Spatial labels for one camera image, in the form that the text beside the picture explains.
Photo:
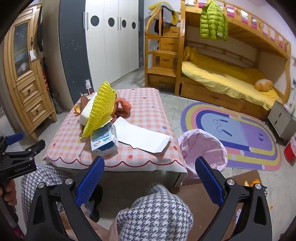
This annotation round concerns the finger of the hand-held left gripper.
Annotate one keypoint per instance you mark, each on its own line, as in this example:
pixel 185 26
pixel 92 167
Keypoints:
pixel 34 147
pixel 15 138

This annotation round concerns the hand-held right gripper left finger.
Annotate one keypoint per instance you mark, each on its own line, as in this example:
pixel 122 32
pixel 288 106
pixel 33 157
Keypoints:
pixel 90 183

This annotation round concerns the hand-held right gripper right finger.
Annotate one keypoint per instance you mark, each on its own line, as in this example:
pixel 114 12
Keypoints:
pixel 209 183

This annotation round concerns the pink bag trash bin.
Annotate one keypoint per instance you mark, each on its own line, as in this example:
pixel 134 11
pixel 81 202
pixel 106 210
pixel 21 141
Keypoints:
pixel 203 153

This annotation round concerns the white blue carton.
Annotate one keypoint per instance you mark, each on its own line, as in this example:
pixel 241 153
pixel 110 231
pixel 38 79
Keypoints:
pixel 101 141

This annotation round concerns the white paper sheet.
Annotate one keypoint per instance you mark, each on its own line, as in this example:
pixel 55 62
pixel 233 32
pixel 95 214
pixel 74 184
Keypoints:
pixel 138 136

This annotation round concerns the brown paper wrapper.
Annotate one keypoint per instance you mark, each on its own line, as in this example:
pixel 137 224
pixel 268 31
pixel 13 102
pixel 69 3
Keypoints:
pixel 84 102

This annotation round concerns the yellow foam fruit net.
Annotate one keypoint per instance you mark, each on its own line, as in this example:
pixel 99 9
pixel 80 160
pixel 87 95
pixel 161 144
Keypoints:
pixel 101 106

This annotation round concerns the orange plush toy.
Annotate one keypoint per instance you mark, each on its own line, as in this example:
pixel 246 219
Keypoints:
pixel 123 105
pixel 263 84

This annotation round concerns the person's left hand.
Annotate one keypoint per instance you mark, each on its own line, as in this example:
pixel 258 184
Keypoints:
pixel 9 192

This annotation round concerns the cardboard box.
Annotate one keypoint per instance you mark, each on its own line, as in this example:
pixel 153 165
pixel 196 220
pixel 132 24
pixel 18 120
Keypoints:
pixel 192 199

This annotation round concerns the pink checked tablecloth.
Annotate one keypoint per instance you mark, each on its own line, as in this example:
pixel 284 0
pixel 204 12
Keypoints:
pixel 69 139

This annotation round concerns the orange peels in box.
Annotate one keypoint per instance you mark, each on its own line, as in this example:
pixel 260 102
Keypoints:
pixel 253 183

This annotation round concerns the wooden cabinet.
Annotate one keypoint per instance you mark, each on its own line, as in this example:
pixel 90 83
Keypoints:
pixel 27 92

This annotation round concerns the orange peel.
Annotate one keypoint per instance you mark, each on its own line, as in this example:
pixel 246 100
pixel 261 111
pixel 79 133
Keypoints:
pixel 76 109

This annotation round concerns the rainbow rug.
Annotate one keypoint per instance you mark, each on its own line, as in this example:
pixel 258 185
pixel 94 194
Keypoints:
pixel 231 129

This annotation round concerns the houndstooth pants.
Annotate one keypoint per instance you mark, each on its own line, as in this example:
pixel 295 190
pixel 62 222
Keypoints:
pixel 157 215

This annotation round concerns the colourful rolled items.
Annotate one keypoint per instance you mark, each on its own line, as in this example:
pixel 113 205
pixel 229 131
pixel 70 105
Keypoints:
pixel 48 85

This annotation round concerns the spray bottle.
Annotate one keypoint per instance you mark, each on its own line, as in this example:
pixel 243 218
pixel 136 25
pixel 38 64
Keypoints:
pixel 88 87

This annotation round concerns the red container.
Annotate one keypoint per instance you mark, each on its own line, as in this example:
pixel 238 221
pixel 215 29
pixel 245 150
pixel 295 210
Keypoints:
pixel 290 150

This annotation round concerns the grey nightstand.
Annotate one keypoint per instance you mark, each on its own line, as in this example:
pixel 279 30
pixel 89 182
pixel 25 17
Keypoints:
pixel 281 120

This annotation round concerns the yellow bed sheet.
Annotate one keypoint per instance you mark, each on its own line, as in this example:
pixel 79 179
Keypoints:
pixel 226 78

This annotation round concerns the black hanging bag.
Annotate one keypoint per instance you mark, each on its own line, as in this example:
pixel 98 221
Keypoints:
pixel 40 32

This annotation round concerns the white grey wardrobe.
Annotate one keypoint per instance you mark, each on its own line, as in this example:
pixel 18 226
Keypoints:
pixel 108 46

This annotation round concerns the yellow blanket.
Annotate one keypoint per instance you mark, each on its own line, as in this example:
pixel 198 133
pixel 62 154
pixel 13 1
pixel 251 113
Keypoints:
pixel 192 54

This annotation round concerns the wooden stair drawers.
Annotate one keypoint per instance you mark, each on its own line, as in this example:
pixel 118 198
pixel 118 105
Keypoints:
pixel 165 60

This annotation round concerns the wooden bunk bed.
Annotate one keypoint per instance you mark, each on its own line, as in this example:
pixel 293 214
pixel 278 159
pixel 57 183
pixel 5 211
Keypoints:
pixel 242 32

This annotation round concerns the green puffer jacket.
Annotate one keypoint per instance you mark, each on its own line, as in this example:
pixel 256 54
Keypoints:
pixel 212 20

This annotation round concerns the pile of clothes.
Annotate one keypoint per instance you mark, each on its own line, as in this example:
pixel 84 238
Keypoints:
pixel 168 14

